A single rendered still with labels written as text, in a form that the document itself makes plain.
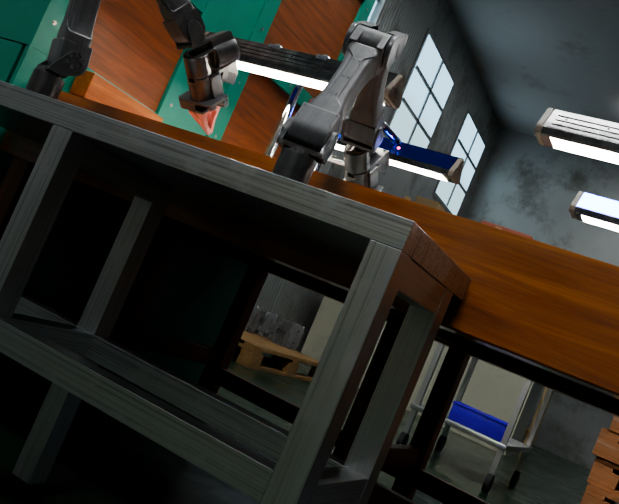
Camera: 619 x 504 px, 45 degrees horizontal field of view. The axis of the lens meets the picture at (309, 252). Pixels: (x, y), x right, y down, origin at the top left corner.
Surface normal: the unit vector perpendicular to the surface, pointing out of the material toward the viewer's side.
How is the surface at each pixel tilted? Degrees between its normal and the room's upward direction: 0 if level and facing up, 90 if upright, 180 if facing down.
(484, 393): 90
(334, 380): 90
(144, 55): 90
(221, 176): 90
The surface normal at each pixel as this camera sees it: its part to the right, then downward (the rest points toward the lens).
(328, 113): 0.06, -0.59
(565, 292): -0.43, -0.25
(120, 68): 0.81, 0.31
